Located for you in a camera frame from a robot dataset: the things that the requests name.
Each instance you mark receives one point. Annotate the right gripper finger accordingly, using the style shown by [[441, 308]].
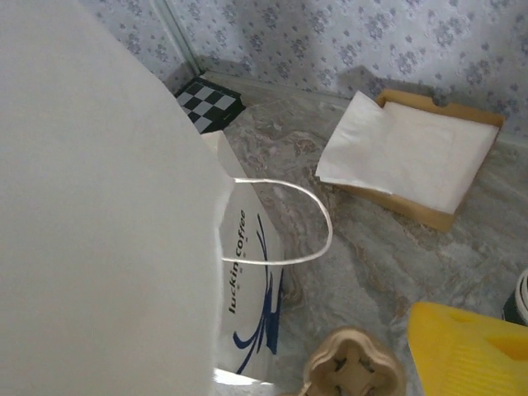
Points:
[[466, 359]]

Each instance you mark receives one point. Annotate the white paper cup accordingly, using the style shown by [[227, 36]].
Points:
[[517, 301]]

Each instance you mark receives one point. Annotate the brown cardboard tray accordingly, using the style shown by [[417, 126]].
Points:
[[437, 219]]

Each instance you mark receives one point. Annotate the brown pulp cup carrier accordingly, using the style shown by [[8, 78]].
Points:
[[330, 363]]

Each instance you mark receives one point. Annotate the white paper napkin stack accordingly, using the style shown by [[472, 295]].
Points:
[[412, 144]]

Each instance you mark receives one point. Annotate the black grey chessboard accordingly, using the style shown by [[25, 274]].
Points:
[[206, 103]]

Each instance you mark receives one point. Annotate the aluminium frame post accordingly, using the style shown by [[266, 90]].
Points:
[[179, 33]]

